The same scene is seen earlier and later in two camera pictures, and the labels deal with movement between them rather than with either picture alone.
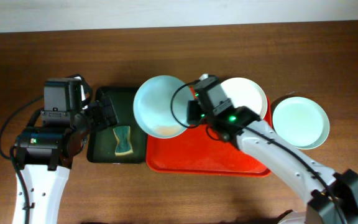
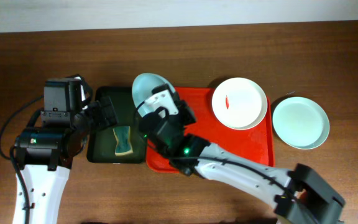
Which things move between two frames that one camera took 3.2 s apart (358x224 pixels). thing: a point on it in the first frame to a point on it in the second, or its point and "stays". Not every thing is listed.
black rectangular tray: x=100 y=143 stays
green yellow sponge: x=123 y=145 stays
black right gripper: x=193 y=112 to x=185 y=111
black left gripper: x=105 y=112 stays
